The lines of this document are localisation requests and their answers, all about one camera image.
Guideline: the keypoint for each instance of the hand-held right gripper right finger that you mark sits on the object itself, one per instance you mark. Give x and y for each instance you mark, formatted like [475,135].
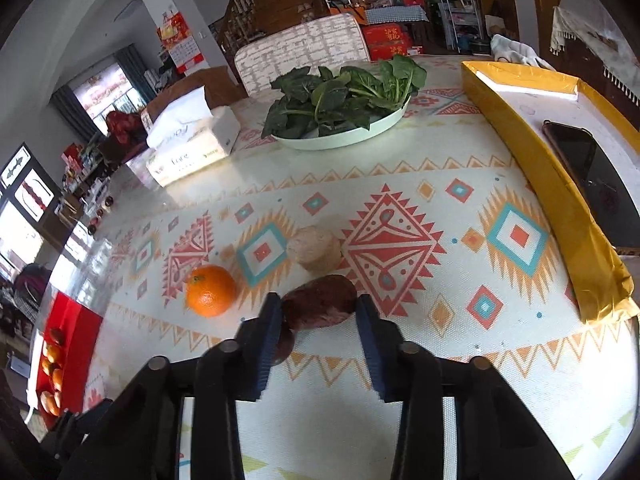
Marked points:
[372,360]

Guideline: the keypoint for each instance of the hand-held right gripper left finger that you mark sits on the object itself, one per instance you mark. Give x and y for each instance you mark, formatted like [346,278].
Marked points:
[264,355]

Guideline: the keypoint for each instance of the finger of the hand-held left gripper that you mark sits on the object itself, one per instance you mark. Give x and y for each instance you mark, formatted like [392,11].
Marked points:
[85,422]

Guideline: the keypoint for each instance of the red date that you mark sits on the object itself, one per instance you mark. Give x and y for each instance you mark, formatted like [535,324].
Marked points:
[320,302]

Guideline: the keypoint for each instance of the beige puffed rice cake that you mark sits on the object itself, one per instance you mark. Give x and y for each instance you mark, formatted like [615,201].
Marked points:
[315,250]

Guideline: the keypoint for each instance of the white toy car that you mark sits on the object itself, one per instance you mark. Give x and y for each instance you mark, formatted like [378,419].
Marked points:
[99,212]

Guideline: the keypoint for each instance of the white tissue pack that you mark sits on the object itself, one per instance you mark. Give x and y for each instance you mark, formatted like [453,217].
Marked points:
[195,145]

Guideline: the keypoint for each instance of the pale green plate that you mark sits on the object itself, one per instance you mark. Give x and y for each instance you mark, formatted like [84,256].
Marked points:
[345,139]

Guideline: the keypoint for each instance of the gold box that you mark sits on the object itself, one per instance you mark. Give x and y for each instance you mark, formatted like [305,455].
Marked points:
[545,175]

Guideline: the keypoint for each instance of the green spinach leaves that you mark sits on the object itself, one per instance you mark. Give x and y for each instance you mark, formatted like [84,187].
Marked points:
[330,97]

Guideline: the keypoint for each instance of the dark red bundle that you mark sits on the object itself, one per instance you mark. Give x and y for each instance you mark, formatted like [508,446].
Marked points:
[122,127]

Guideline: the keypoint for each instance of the brown cardboard box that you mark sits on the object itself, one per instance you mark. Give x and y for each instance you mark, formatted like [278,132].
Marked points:
[200,80]

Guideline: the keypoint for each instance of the black phone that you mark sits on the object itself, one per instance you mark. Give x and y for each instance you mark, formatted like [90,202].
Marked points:
[595,175]

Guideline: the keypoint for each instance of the patterned chair back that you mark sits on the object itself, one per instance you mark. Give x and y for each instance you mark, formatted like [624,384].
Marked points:
[300,52]

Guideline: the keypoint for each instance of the window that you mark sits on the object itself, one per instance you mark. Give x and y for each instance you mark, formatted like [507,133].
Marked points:
[102,95]

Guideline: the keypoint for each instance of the teal curtain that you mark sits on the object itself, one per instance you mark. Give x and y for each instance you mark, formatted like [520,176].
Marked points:
[135,72]

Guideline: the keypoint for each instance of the red gift box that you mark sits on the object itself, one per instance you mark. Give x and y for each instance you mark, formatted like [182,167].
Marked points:
[387,40]

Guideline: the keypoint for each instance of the white cloth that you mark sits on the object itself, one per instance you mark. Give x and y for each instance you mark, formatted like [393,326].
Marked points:
[517,51]

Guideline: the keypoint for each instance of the wooden staircase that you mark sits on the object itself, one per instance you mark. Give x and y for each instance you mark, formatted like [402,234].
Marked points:
[265,10]

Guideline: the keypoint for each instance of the blue checkered cloth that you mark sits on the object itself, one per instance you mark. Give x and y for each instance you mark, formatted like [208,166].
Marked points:
[395,13]

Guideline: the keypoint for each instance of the white shelf rack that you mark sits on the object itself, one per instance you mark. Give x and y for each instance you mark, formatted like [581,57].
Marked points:
[462,20]

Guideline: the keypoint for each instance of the white lace cover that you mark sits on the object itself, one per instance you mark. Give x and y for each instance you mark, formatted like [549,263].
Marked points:
[590,25]

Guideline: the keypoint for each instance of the red wall calendar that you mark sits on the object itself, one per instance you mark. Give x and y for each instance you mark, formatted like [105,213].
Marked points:
[177,40]

